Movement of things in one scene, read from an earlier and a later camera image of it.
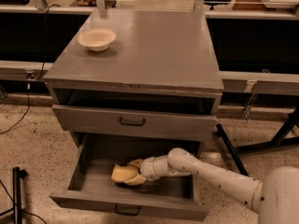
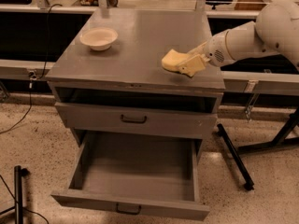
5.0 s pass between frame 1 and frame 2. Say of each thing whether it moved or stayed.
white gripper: moved
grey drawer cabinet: stayed
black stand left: stayed
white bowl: stayed
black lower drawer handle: stayed
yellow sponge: moved
